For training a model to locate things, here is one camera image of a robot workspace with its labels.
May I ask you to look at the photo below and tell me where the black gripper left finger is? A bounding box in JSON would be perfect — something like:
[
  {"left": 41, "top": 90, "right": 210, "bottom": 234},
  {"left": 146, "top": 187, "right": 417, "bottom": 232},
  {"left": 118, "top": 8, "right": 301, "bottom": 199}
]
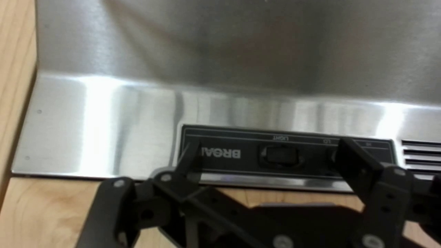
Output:
[{"left": 74, "top": 139, "right": 296, "bottom": 248}]

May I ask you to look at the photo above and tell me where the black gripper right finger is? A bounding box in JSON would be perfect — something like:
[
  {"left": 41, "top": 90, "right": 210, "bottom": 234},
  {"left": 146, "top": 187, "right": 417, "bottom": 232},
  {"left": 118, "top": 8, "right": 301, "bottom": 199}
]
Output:
[{"left": 334, "top": 136, "right": 441, "bottom": 248}]

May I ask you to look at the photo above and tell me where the black hood control panel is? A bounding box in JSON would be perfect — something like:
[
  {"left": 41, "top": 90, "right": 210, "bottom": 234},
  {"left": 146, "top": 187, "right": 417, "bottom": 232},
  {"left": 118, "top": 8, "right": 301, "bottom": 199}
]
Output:
[{"left": 175, "top": 122, "right": 399, "bottom": 183}]

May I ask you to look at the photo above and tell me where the stainless steel range hood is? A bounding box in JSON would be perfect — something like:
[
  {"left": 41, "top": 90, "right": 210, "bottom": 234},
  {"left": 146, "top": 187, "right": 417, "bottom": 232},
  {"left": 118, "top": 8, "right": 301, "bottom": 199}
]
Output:
[{"left": 9, "top": 0, "right": 441, "bottom": 194}]

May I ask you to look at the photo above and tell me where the long wooden wall cabinet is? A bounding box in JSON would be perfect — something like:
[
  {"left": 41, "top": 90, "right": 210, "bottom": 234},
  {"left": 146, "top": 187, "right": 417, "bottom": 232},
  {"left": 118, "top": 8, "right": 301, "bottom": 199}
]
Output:
[{"left": 0, "top": 0, "right": 38, "bottom": 210}]

